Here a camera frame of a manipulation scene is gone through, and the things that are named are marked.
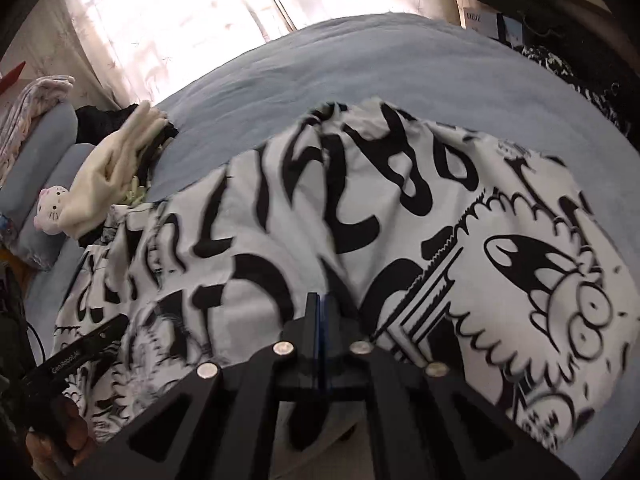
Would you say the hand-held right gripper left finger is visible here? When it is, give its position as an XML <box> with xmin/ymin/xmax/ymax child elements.
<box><xmin>65</xmin><ymin>292</ymin><xmax>324</xmax><ymax>480</ymax></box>

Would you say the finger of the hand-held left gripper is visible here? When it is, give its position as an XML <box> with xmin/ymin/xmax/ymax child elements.
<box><xmin>75</xmin><ymin>312</ymin><xmax>130</xmax><ymax>357</ymax></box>

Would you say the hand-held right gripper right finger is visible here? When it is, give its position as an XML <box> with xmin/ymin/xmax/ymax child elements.
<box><xmin>323</xmin><ymin>294</ymin><xmax>581</xmax><ymax>480</ymax></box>

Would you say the white black printed hooded jacket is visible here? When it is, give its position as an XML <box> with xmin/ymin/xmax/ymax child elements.
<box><xmin>52</xmin><ymin>100</ymin><xmax>640</xmax><ymax>467</ymax></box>

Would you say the person's left hand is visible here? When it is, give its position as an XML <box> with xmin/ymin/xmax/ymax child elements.
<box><xmin>25</xmin><ymin>394</ymin><xmax>99</xmax><ymax>467</ymax></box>

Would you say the pink white plush toy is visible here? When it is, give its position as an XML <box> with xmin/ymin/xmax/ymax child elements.
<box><xmin>34</xmin><ymin>185</ymin><xmax>71</xmax><ymax>236</ymax></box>

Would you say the cream folded garment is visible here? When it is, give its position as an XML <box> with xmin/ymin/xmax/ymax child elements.
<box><xmin>60</xmin><ymin>100</ymin><xmax>169</xmax><ymax>242</ymax></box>

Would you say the blue grey pillow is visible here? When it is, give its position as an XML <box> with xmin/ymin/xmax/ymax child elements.
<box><xmin>14</xmin><ymin>142</ymin><xmax>97</xmax><ymax>272</ymax></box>
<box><xmin>0</xmin><ymin>100</ymin><xmax>79</xmax><ymax>227</ymax></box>

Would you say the black fuzzy cloth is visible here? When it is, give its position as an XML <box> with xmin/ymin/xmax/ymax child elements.
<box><xmin>75</xmin><ymin>104</ymin><xmax>142</xmax><ymax>147</ymax></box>

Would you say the patterned folded blanket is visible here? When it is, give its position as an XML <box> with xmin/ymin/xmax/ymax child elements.
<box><xmin>0</xmin><ymin>75</ymin><xmax>76</xmax><ymax>172</ymax></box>

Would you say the red pointed object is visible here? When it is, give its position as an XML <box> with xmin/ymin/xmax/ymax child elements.
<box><xmin>0</xmin><ymin>60</ymin><xmax>27</xmax><ymax>97</ymax></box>

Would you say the blue grey bed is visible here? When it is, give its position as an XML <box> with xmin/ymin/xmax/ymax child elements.
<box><xmin>20</xmin><ymin>12</ymin><xmax>640</xmax><ymax>480</ymax></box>

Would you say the white sheer curtain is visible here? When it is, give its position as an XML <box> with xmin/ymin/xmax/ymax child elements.
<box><xmin>30</xmin><ymin>0</ymin><xmax>462</xmax><ymax>112</ymax></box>

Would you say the black white patterned cloth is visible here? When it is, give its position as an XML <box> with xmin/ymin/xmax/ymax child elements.
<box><xmin>515</xmin><ymin>42</ymin><xmax>637</xmax><ymax>137</ymax></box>

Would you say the white box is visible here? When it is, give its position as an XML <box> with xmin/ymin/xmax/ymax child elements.
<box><xmin>462</xmin><ymin>6</ymin><xmax>524</xmax><ymax>44</ymax></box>

